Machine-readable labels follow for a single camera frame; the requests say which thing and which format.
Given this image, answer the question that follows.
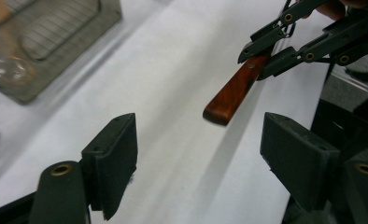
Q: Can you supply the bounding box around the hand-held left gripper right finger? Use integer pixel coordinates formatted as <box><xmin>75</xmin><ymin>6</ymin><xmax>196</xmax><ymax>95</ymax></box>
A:
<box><xmin>260</xmin><ymin>111</ymin><xmax>342</xmax><ymax>213</ymax></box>

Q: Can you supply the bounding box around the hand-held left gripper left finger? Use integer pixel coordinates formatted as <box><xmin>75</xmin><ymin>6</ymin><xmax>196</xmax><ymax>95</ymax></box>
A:
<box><xmin>80</xmin><ymin>112</ymin><xmax>139</xmax><ymax>221</ymax></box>

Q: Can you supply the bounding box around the wooden-handled table knife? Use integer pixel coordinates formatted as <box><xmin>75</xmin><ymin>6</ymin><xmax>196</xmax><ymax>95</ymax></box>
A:
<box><xmin>202</xmin><ymin>53</ymin><xmax>273</xmax><ymax>127</ymax></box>

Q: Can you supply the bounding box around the grey translucent plastic bin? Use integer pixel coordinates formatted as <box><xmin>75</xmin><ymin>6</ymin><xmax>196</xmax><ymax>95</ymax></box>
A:
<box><xmin>0</xmin><ymin>0</ymin><xmax>123</xmax><ymax>105</ymax></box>

